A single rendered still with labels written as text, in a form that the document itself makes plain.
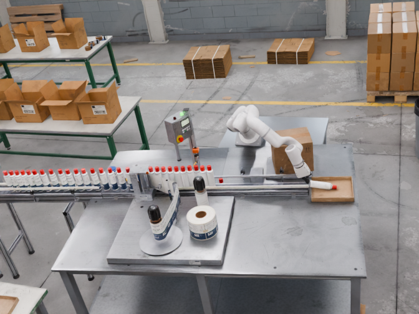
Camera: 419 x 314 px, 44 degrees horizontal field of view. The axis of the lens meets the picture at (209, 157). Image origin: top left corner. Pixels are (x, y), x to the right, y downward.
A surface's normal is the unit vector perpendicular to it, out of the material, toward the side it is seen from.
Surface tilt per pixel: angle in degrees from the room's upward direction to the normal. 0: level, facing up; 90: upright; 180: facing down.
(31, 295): 0
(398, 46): 91
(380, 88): 93
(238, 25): 90
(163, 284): 1
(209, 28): 90
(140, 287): 1
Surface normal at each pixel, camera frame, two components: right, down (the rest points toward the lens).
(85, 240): -0.15, -0.83
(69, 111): -0.28, 0.55
